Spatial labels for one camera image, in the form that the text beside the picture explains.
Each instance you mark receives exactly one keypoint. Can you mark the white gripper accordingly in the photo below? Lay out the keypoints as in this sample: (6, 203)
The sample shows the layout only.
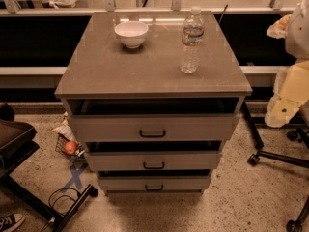
(299, 36)

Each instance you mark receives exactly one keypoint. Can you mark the grey drawer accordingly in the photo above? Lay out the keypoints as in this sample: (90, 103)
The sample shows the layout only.
(125, 156)
(154, 180)
(186, 119)

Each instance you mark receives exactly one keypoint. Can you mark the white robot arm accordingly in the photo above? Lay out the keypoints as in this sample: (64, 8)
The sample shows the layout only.
(296, 41)

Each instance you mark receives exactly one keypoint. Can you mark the grey drawer cabinet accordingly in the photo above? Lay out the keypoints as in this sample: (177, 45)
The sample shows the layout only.
(102, 68)

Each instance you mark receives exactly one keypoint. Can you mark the clear plastic water bottle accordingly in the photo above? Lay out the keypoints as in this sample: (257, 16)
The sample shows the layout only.
(192, 38)

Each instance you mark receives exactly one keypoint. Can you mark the white ceramic bowl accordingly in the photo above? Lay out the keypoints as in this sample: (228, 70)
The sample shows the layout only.
(131, 33)

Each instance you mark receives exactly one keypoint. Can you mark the black office chair right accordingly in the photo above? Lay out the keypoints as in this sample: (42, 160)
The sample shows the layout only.
(302, 136)

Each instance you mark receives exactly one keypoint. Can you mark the black office chair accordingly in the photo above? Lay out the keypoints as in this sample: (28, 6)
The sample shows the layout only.
(16, 146)
(302, 136)

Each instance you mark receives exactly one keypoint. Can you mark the red apple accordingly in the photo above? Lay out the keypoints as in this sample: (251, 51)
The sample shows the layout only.
(70, 148)

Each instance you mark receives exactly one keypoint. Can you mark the snack bag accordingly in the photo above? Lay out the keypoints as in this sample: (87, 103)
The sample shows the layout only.
(64, 129)

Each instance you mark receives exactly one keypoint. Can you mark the blue tape cross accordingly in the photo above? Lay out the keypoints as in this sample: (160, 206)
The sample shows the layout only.
(75, 171)

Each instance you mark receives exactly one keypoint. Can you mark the black office chair left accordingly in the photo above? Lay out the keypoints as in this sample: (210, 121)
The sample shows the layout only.
(16, 146)

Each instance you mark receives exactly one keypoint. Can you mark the black white sneaker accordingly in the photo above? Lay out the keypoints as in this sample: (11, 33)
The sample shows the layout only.
(11, 222)

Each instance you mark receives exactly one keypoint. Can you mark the black metal frame leg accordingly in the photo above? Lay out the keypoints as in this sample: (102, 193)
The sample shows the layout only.
(254, 132)

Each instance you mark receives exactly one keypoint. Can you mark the black wire basket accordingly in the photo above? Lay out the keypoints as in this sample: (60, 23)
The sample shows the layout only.
(77, 157)

